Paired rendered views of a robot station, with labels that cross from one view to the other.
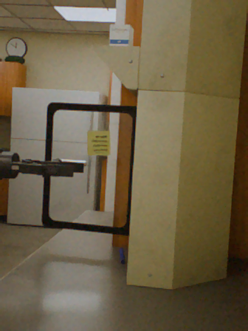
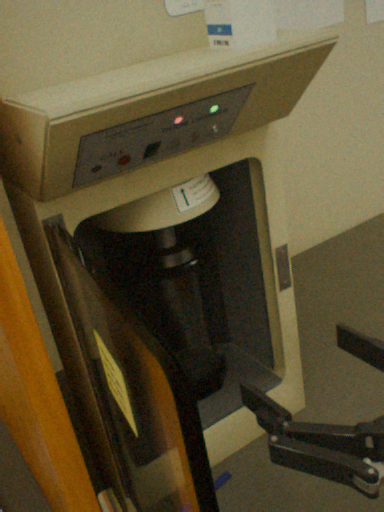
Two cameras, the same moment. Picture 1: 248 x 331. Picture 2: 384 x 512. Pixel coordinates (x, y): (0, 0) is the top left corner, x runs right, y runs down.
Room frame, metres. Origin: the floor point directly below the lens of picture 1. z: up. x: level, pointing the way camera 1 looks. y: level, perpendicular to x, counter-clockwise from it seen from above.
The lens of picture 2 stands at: (1.66, 0.48, 1.59)
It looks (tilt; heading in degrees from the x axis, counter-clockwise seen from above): 26 degrees down; 235
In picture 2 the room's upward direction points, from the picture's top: 11 degrees counter-clockwise
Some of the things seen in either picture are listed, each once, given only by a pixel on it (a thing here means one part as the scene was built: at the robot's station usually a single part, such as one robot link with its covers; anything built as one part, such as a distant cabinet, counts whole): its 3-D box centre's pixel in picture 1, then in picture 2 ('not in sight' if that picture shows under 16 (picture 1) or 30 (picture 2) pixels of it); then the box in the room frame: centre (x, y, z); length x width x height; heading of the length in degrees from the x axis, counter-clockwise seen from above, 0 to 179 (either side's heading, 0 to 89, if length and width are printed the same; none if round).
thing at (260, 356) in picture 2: not in sight; (151, 283); (1.28, -0.17, 1.19); 0.26 x 0.24 x 0.35; 173
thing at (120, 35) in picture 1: (121, 39); (239, 13); (1.22, 0.02, 1.54); 0.05 x 0.05 x 0.06; 78
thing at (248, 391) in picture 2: (71, 167); (265, 408); (1.37, 0.15, 1.20); 0.07 x 0.01 x 0.03; 84
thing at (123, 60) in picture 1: (123, 75); (186, 113); (1.30, 0.01, 1.46); 0.32 x 0.11 x 0.10; 173
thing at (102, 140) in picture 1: (90, 168); (146, 460); (1.48, 0.10, 1.19); 0.30 x 0.01 x 0.40; 76
